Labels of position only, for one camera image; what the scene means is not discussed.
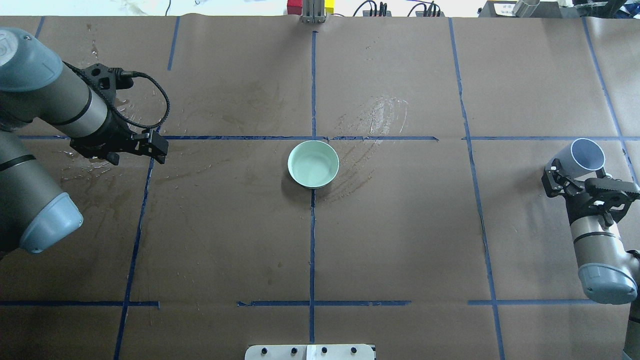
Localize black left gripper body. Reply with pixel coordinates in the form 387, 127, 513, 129
69, 122, 138, 160

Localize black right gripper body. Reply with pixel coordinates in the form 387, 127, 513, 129
565, 177, 626, 227

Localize blue-grey plastic cup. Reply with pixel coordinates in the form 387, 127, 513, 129
555, 137, 606, 179

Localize mint green bowl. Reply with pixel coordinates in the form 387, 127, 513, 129
286, 140, 340, 189

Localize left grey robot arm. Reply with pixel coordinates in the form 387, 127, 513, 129
0, 26, 170, 256

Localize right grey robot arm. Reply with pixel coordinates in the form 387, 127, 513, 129
541, 158, 640, 360

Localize steel metal cup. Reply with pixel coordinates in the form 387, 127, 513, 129
512, 0, 541, 18

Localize black power strip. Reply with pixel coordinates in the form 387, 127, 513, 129
352, 0, 445, 18

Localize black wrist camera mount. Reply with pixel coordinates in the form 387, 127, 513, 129
80, 63, 134, 101

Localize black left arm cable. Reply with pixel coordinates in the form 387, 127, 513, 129
107, 71, 171, 130

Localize aluminium frame post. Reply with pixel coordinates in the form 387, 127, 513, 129
300, 0, 327, 24

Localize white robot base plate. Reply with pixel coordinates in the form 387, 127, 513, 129
244, 343, 377, 360

